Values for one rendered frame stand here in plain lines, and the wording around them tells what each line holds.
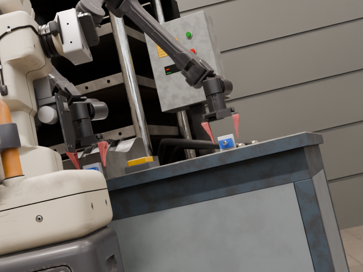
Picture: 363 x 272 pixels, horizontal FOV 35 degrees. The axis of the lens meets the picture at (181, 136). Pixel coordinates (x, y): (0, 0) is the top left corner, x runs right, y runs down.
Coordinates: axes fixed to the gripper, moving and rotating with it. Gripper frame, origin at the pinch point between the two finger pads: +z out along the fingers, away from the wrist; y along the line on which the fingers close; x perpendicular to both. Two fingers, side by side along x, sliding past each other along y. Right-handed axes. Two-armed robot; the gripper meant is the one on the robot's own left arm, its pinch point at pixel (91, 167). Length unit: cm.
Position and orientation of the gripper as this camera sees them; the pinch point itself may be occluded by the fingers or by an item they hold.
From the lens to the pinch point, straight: 177.4
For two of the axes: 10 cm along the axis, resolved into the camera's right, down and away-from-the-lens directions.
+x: -0.7, -0.6, -10.0
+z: 2.3, 9.7, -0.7
